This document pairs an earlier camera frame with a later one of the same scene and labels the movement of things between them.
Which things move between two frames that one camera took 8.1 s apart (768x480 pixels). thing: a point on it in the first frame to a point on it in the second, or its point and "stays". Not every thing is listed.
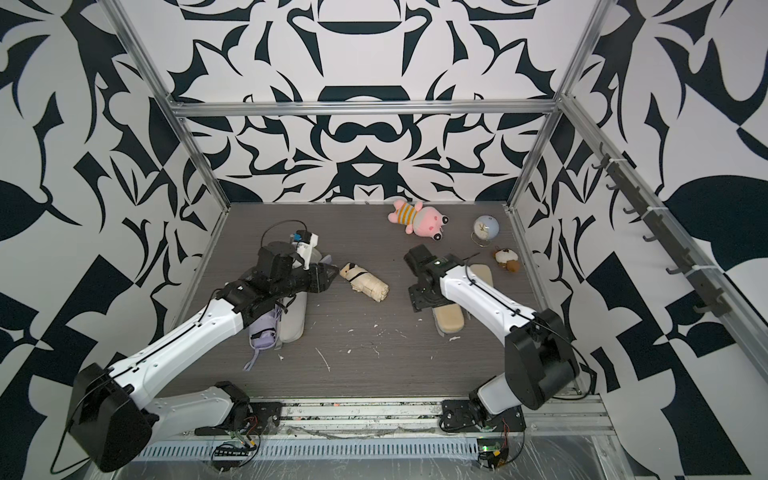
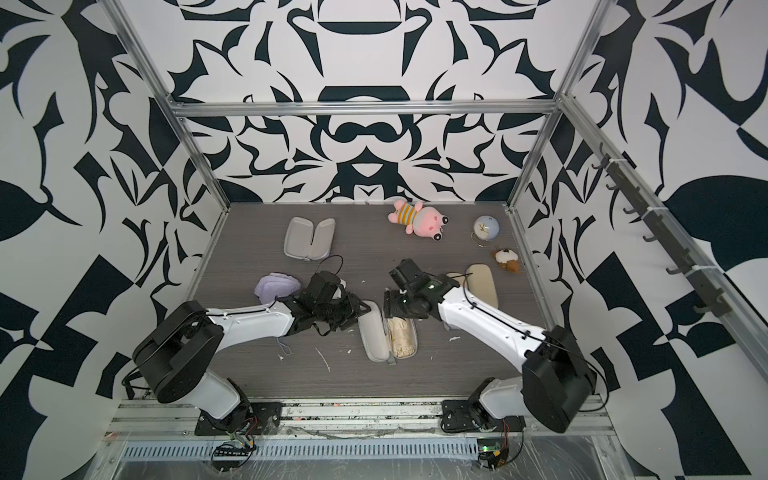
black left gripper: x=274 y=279 to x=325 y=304
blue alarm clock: x=485 y=228 stays
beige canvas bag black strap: x=365 y=282 to x=402 y=335
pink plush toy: x=425 y=221 stays
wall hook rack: x=703 y=278 stays
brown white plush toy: x=507 y=258 stays
